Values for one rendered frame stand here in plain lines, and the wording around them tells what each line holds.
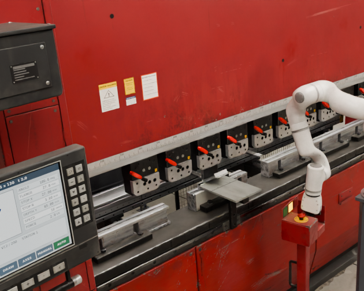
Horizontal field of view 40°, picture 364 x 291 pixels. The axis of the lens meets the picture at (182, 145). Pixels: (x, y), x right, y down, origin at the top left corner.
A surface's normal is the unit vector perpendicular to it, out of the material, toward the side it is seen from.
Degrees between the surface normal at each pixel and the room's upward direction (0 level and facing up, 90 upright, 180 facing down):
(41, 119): 90
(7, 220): 90
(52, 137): 90
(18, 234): 90
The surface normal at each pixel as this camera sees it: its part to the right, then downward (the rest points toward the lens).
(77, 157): 0.71, 0.18
